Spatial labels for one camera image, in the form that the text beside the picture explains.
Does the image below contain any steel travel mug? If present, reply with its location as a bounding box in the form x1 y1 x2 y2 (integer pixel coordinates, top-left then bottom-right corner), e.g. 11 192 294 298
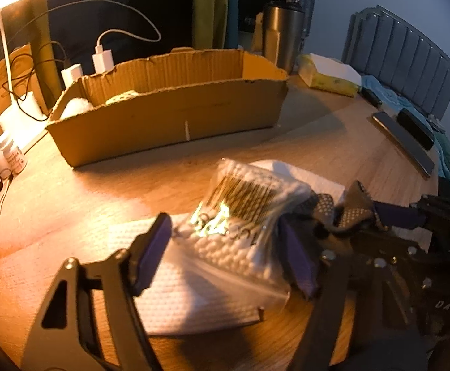
263 6 305 73

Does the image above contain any white roll in plastic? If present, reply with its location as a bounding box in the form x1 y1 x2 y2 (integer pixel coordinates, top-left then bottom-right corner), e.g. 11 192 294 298
60 98 93 120

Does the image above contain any black glasses case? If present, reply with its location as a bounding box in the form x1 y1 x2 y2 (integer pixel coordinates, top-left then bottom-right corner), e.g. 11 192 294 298
397 108 435 151

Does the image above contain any grey dotted sock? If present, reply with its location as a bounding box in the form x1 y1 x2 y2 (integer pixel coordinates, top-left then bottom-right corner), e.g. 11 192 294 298
293 180 385 234

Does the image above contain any light blue blanket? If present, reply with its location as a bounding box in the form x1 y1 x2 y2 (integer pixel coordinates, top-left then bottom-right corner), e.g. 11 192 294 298
362 75 450 182

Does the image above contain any yellow curtain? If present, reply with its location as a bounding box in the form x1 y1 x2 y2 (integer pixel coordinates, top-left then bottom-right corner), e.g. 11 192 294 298
192 0 228 49

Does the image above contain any white desk lamp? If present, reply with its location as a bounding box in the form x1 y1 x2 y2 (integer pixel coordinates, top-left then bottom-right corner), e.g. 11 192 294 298
0 0 55 152

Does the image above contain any bag of cotton swabs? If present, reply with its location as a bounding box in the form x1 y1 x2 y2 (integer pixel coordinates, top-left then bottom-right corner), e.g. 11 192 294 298
170 158 313 309

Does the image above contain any grey padded headboard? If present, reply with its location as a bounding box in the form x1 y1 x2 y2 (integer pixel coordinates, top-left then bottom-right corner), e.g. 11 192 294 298
342 5 450 120

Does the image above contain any yellow tissue pack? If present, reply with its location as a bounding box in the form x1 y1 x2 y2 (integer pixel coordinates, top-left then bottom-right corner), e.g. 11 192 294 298
298 54 362 97

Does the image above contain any brown cardboard box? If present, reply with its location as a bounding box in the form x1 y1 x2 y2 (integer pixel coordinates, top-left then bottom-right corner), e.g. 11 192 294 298
46 49 289 168

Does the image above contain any brown paper bag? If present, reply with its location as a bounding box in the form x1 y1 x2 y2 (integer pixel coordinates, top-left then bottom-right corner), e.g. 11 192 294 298
0 44 49 134

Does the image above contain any black monitor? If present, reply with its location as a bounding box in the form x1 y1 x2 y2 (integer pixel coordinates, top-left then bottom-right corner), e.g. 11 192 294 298
238 0 315 34

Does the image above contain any white paper towel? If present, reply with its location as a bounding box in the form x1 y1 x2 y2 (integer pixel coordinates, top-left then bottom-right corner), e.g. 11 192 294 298
108 157 346 336

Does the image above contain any white charger with black cable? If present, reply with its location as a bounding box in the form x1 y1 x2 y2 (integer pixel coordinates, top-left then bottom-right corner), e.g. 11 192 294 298
1 40 85 122

